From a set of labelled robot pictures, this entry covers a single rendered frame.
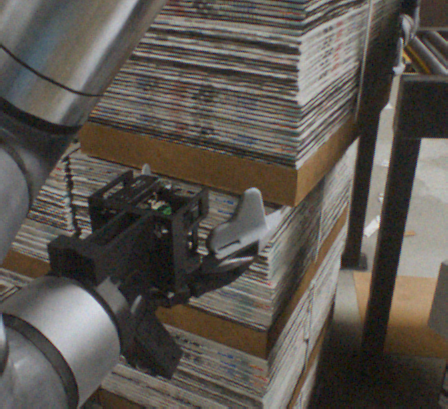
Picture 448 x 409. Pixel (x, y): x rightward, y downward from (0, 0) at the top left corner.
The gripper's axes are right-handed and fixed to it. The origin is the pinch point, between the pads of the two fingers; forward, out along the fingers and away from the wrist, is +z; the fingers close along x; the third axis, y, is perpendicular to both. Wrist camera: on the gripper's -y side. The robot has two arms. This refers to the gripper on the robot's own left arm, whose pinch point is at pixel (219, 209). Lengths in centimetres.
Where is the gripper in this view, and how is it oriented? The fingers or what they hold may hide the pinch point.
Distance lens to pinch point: 51.4
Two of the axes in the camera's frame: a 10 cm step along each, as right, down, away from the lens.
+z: 4.5, -4.2, 7.9
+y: 0.0, -8.8, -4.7
